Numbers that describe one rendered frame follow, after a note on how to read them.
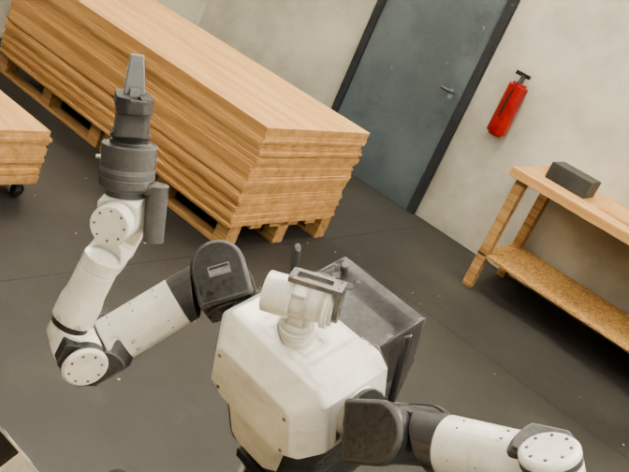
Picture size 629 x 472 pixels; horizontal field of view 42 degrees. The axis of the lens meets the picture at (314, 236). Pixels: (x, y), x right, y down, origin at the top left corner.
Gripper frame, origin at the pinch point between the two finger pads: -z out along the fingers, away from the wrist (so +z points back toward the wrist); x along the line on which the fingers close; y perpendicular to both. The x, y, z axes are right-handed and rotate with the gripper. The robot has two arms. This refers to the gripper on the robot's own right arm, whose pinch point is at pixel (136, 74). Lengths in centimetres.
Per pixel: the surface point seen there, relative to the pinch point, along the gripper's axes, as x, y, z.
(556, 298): -319, -304, 147
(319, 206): -361, -146, 107
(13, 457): 10, 15, 61
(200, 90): -344, -60, 40
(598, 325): -295, -323, 156
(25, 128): -298, 31, 64
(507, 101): -424, -297, 32
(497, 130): -426, -295, 55
